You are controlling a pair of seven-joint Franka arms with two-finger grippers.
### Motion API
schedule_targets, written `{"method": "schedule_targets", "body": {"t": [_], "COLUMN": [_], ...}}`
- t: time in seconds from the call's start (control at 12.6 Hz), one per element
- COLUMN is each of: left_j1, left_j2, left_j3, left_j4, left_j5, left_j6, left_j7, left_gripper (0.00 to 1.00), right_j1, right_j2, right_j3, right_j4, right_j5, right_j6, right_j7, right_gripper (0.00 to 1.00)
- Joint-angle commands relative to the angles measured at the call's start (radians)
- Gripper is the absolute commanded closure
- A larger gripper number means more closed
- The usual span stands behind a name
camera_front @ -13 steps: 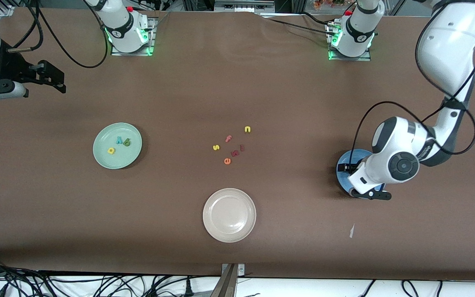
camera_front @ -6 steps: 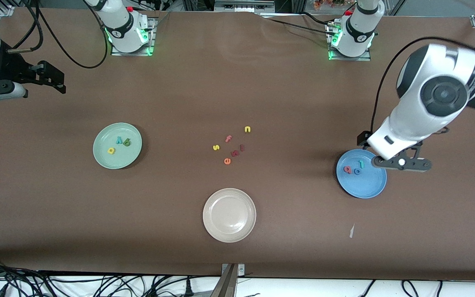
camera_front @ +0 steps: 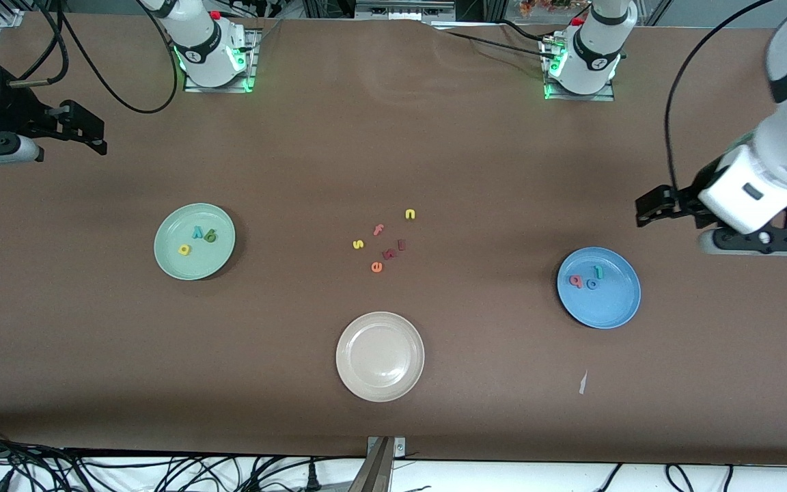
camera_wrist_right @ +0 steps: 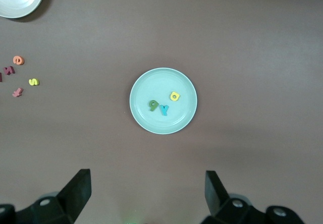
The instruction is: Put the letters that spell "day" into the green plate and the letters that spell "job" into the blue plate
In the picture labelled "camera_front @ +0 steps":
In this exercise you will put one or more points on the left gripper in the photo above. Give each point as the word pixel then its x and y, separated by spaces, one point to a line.
pixel 684 199

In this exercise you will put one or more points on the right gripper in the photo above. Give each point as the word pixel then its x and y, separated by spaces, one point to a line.
pixel 14 113

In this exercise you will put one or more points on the pink letter q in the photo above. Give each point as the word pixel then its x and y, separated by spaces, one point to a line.
pixel 576 280

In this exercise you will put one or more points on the green letter p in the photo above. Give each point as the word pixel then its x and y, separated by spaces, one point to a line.
pixel 210 236

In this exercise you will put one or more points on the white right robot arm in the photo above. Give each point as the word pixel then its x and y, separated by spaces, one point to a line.
pixel 202 41

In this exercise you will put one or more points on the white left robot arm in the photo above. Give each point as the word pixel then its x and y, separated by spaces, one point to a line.
pixel 595 48

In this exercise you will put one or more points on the blue plate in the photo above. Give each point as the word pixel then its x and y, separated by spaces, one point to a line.
pixel 609 307

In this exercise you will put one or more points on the green plate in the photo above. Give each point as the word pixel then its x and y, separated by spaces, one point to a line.
pixel 185 266

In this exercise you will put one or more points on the white paper scrap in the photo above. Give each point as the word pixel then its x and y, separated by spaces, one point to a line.
pixel 583 384

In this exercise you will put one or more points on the orange decorative object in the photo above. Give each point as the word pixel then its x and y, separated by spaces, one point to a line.
pixel 544 5

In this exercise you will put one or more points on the brown table cover sheet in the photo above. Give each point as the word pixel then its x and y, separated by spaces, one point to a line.
pixel 393 137

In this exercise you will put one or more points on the beige plate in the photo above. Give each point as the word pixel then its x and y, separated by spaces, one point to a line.
pixel 380 357

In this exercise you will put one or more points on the grey metal beam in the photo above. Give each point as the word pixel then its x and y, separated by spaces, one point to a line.
pixel 374 471

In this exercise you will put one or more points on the black power plug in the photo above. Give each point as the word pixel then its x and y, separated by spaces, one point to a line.
pixel 311 478

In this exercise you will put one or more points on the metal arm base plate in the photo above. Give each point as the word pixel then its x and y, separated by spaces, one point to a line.
pixel 250 75
pixel 571 97

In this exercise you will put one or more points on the silver metal bracket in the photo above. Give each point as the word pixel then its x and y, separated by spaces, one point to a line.
pixel 399 447

